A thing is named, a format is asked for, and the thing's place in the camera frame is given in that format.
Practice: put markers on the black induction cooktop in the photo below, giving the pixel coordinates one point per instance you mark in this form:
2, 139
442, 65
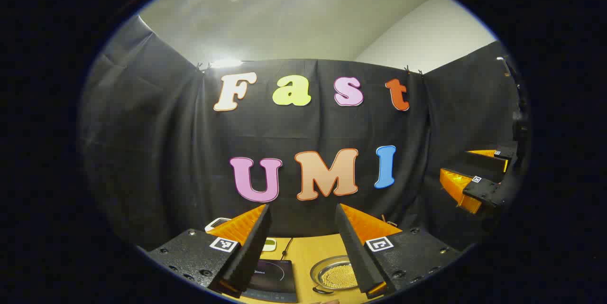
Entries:
275, 280

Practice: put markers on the white divided bean tray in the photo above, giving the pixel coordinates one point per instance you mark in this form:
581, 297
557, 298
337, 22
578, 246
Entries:
269, 245

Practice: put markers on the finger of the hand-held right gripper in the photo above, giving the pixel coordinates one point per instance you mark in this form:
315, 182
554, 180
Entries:
493, 159
483, 192

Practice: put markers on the white toaster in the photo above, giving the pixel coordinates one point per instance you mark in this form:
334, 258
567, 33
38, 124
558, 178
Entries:
216, 223

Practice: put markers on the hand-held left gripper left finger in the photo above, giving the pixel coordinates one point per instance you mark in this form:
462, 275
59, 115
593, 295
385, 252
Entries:
251, 252

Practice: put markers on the pile of soybeans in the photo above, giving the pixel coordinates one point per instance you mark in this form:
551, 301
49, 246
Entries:
339, 278

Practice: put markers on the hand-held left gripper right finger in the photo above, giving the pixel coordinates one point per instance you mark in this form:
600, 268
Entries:
353, 252

